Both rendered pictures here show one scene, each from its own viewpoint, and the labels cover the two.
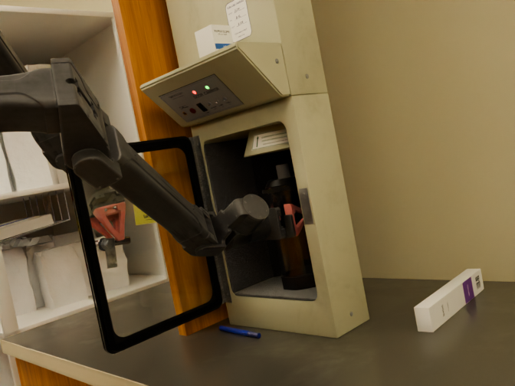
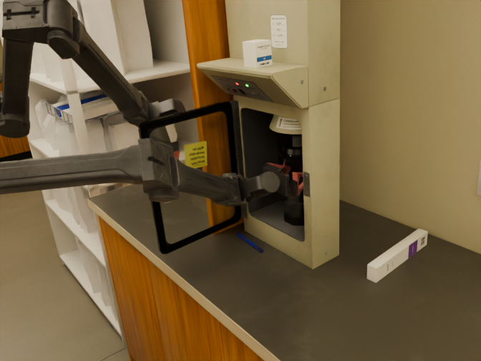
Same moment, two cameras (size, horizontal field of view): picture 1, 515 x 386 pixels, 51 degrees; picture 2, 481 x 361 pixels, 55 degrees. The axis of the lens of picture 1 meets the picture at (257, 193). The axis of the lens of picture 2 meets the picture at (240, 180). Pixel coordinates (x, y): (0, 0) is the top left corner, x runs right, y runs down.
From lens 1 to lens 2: 0.41 m
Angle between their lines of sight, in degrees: 21
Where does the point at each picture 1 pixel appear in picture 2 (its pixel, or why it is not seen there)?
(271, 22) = (303, 46)
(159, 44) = (215, 18)
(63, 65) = (147, 145)
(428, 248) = (399, 198)
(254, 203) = (269, 179)
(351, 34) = (377, 16)
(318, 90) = (332, 98)
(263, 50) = (292, 75)
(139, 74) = (197, 47)
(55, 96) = (141, 171)
